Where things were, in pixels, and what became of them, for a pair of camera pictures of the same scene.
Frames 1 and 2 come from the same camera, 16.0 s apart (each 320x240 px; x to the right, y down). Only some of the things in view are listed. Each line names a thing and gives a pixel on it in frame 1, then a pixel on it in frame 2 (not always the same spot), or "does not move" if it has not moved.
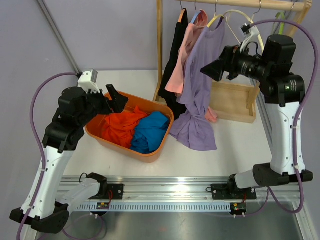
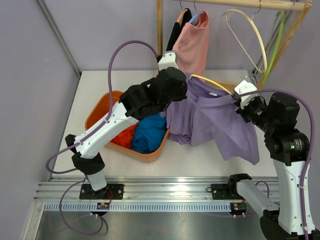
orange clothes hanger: [182, 12] does not move
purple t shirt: [192, 126] to [205, 113]
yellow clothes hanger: [215, 18] to [192, 75]
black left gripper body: [96, 104] to [179, 95]
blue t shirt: [150, 133] does not move
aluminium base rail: [175, 194] does not move
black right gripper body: [234, 56] to [255, 111]
